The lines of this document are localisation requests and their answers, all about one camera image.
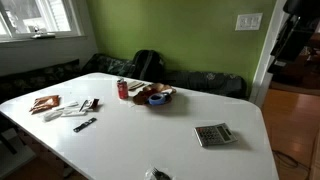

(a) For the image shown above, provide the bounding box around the white oblong object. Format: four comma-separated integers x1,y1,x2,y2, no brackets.
43,109,64,123

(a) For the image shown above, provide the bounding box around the blue ring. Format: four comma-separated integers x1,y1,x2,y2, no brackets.
147,92,168,106

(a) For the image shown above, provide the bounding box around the dark patterned bench cushion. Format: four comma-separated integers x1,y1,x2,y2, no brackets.
0,59,81,101

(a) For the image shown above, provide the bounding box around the small object on windowsill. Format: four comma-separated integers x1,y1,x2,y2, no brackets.
30,26,57,40

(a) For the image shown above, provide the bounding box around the white framed window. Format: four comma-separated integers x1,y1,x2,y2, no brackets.
0,0,84,43

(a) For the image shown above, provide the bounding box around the black floor cable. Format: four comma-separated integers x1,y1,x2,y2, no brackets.
271,149,311,172

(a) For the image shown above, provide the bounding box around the dark floral back cushion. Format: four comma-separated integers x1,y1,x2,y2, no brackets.
163,70,248,100

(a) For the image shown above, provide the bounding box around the black backpack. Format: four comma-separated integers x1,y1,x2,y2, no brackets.
131,49,165,83

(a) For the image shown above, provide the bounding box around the white light switch plate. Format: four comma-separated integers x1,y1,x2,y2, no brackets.
234,12,264,32

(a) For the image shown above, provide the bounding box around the flat striped packet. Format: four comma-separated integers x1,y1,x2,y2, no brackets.
128,80,146,92

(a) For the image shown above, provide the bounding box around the dark and white sachet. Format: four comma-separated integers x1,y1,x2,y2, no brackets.
79,98,100,113

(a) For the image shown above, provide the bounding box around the red soda can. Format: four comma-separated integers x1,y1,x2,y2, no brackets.
116,77,130,100

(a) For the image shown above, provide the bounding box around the dark shelf unit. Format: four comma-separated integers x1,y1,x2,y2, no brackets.
268,0,320,88

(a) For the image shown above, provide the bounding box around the white flat packet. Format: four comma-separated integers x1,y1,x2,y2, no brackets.
53,100,88,118

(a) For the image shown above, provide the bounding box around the small black bar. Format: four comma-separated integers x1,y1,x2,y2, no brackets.
73,117,98,134

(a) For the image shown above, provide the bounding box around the dark floral corner cushion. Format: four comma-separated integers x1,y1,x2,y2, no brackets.
81,53,138,78

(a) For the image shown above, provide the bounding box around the white door frame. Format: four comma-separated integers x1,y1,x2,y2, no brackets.
249,0,288,108

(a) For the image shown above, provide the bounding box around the orange snack packet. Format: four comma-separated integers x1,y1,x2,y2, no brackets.
29,94,61,115

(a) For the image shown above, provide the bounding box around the wooden plate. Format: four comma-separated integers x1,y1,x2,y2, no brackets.
132,82,178,107

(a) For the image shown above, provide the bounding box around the grey desk calculator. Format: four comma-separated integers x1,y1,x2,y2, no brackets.
194,122,239,148

